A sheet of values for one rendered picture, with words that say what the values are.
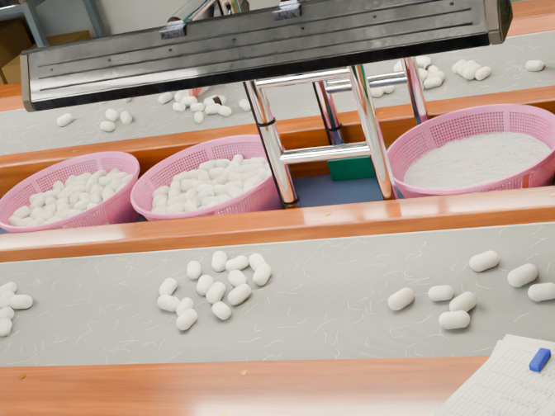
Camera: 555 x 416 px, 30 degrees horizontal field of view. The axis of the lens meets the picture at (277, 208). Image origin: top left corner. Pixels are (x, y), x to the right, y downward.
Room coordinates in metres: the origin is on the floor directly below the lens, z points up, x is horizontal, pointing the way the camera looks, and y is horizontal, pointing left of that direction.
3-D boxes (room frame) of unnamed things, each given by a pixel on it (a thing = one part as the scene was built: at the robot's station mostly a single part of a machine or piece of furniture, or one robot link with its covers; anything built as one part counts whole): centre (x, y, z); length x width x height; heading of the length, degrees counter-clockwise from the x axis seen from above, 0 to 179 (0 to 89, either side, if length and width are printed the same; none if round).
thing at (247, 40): (1.19, -0.02, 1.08); 0.62 x 0.08 x 0.07; 63
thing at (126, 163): (1.69, 0.34, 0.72); 0.27 x 0.27 x 0.10
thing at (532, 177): (1.37, -0.30, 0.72); 0.27 x 0.27 x 0.10
